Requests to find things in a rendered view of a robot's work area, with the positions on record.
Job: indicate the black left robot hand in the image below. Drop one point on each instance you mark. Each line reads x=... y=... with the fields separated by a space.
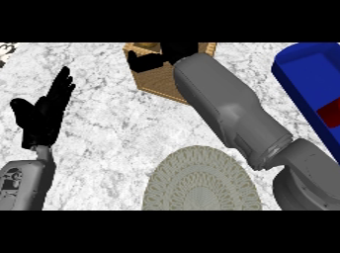
x=45 y=112

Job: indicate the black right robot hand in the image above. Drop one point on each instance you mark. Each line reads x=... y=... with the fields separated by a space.
x=175 y=52

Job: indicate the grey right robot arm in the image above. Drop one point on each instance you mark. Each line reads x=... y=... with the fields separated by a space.
x=245 y=118

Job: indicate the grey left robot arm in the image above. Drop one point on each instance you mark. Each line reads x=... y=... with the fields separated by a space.
x=23 y=184

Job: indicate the brown wicker basket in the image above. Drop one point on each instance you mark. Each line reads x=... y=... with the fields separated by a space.
x=162 y=79

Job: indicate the round beige woven placemat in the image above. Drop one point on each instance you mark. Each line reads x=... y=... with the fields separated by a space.
x=202 y=181

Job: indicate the blue rectangular tray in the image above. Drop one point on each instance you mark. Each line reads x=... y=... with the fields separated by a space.
x=322 y=89

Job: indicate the red can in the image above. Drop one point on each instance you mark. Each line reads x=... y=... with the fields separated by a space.
x=338 y=111

